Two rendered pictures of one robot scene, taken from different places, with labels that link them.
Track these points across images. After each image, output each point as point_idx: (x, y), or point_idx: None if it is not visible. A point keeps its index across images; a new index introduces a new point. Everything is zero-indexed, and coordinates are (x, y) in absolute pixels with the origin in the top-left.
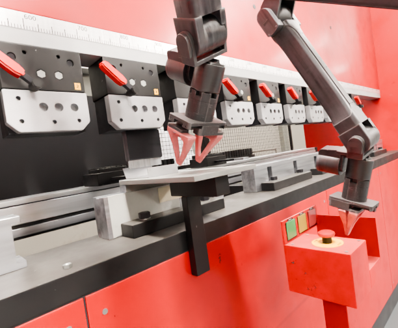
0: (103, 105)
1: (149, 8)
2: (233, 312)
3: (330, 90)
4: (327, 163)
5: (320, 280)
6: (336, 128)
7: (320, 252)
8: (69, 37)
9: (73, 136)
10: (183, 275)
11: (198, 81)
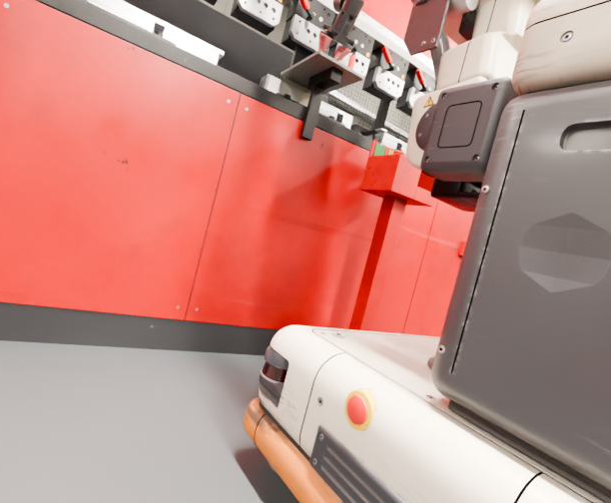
0: (290, 22)
1: None
2: (316, 187)
3: (440, 54)
4: None
5: (379, 176)
6: (435, 83)
7: (386, 156)
8: None
9: (262, 73)
10: (294, 132)
11: (344, 4)
